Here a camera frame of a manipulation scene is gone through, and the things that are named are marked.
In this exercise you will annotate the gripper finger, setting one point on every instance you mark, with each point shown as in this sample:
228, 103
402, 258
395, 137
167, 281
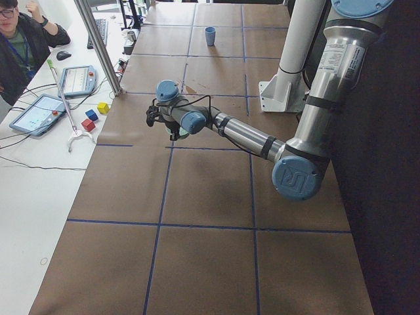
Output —
153, 115
174, 132

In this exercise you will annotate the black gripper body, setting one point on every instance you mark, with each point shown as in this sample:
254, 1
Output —
171, 127

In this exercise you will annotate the mint green bowl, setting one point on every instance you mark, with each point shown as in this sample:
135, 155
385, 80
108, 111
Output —
182, 133

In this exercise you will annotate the light blue plastic cup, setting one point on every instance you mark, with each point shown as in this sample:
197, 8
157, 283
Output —
210, 33

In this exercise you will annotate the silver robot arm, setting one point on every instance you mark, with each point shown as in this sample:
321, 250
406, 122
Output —
324, 51

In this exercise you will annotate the yellow cube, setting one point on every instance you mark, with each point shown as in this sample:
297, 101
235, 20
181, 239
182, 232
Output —
103, 107

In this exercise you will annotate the blue cube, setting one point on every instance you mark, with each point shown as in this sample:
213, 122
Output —
91, 114

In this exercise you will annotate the red cube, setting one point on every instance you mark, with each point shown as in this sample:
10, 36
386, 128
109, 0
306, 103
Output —
88, 125

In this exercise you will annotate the reacher grabber stick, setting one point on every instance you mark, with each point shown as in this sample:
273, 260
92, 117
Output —
76, 133

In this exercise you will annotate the small metal cup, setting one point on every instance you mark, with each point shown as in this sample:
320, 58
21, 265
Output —
131, 36

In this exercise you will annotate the far teach pendant tablet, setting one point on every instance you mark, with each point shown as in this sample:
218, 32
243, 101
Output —
78, 81

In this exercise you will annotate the teach pendant tablet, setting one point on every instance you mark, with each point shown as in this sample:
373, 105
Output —
78, 81
39, 116

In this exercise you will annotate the black computer mouse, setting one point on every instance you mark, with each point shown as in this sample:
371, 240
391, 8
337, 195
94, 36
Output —
62, 55

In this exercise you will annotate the near teach pendant tablet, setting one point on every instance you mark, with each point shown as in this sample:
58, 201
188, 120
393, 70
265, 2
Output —
39, 116

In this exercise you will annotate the person in black jacket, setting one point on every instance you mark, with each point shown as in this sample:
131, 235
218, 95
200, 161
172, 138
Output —
26, 40

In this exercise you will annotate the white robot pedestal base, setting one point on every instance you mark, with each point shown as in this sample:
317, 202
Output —
285, 91

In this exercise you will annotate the aluminium frame post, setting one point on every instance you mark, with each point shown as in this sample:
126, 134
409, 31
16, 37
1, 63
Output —
98, 44

